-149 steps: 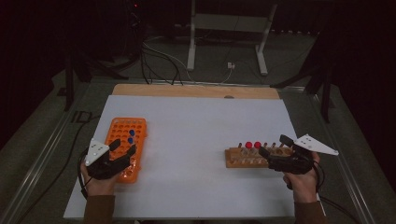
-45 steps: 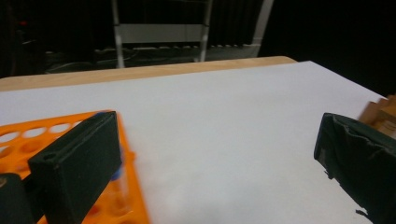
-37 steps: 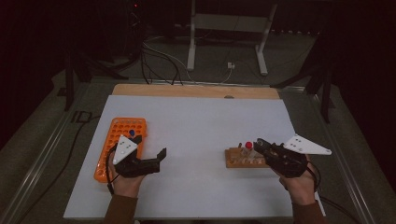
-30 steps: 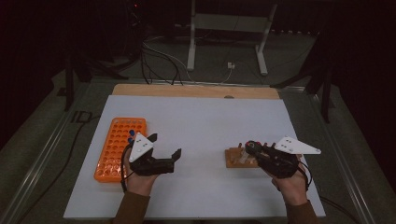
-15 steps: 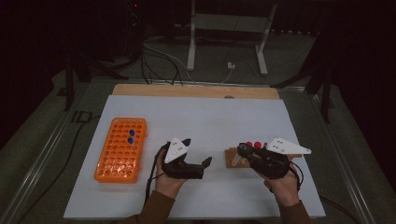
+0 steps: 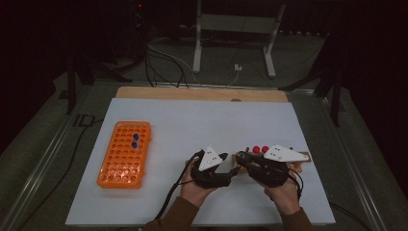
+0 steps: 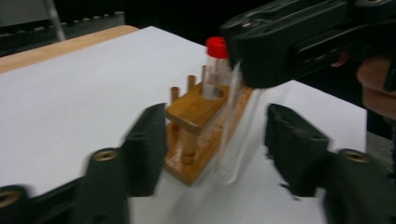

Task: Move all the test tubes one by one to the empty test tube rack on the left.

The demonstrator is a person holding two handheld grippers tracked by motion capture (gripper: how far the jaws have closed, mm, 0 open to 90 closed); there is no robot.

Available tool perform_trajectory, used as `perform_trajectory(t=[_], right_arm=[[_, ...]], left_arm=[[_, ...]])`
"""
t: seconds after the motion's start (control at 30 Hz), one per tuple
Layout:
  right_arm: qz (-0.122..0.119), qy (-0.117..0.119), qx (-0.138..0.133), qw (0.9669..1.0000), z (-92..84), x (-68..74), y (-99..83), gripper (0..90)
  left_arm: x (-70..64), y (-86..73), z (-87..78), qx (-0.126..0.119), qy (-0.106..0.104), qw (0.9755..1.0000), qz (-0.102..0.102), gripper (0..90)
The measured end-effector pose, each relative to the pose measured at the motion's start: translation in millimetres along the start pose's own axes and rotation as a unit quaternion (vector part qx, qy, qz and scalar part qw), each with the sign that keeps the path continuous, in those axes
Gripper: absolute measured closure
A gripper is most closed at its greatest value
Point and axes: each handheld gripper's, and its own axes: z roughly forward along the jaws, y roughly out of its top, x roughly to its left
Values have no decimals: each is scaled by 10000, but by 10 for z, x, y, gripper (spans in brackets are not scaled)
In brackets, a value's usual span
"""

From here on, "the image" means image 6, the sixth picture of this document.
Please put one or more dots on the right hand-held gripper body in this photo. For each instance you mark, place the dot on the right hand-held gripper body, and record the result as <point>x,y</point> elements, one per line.
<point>282,154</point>

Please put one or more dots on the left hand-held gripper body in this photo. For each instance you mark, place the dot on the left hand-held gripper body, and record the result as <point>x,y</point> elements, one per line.
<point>210,159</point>

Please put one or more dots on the wooden test tube rack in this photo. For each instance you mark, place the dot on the wooden test tube rack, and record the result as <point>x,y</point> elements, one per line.
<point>303,158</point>

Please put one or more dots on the orange plastic test tube rack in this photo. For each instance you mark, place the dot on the orange plastic test tube rack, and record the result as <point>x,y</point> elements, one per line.
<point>122,163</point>

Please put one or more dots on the person's left hand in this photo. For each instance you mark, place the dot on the person's left hand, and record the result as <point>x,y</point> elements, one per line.
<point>192,192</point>

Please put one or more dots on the person's right hand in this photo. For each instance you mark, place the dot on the person's right hand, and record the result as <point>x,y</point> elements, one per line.
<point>285,199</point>

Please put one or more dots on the white table mat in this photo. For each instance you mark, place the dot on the white table mat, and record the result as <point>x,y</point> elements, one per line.
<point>198,122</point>

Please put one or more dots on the black tripod stand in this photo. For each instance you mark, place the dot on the black tripod stand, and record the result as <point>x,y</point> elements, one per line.
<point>336,96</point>
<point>71,86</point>

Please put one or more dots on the white plug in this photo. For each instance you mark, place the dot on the white plug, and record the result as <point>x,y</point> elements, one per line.
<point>237,67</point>

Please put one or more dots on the grey metal stand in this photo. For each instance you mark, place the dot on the grey metal stand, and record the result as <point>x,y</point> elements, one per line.
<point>235,23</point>

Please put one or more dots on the aluminium floor frame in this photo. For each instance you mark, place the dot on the aluminium floor frame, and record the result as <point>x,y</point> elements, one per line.
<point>40,170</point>

